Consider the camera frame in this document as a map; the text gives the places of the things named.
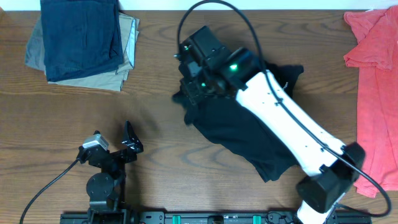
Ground black t-shirt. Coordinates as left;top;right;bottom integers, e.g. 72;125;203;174
172;62;305;183

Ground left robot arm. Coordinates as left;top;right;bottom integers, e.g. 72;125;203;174
76;121;144;224

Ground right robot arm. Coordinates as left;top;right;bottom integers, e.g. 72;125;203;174
175;45;365;223

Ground folded khaki garment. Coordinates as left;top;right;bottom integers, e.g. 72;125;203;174
25;13;140;91

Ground folded navy blue garment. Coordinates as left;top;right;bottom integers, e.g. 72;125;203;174
40;0;123;82

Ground coral red t-shirt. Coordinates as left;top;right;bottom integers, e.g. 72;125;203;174
344;6;397;190

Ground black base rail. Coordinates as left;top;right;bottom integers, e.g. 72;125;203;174
60;210;373;224

